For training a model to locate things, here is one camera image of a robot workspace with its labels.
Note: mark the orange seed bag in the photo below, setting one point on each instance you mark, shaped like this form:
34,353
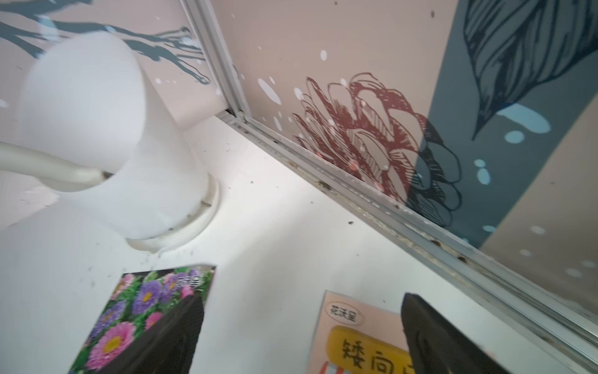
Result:
355,337

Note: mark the chrysanthemum seed bag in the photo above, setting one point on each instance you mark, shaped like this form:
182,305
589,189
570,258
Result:
139,301

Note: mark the white utensil handle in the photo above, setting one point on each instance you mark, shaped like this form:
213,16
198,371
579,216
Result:
25,161

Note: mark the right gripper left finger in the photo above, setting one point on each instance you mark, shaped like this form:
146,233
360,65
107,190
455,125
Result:
168,346

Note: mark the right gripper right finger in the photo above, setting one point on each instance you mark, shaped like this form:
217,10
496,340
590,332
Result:
436,346

